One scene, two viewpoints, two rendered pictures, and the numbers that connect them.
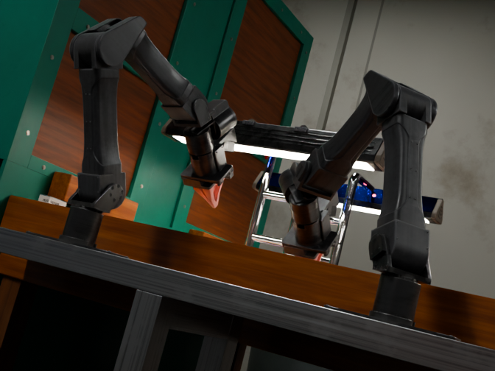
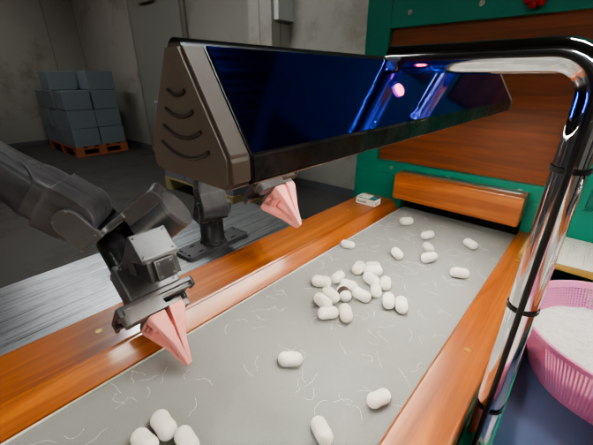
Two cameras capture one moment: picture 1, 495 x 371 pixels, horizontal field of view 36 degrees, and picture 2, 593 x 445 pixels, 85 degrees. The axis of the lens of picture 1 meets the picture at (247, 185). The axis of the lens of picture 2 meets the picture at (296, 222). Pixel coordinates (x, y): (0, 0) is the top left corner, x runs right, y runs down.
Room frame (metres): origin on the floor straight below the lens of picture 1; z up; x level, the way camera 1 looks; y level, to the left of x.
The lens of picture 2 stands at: (1.81, -0.46, 1.09)
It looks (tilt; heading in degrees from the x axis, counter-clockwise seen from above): 24 degrees down; 103
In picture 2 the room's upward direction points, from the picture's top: straight up
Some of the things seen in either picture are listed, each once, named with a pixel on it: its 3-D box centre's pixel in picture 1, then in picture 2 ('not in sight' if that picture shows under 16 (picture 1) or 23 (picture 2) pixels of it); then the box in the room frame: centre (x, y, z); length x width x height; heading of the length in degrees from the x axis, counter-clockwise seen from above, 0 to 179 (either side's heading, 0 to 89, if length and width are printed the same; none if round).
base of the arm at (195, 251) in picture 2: (82, 228); (212, 231); (1.41, 0.28, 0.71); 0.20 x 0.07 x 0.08; 64
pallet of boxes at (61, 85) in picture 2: not in sight; (79, 111); (-2.80, 4.17, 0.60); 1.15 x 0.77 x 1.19; 154
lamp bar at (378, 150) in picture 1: (271, 138); (419, 94); (1.86, -0.03, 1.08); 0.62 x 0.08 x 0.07; 60
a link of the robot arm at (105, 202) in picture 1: (94, 196); (212, 210); (1.42, 0.27, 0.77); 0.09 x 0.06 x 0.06; 48
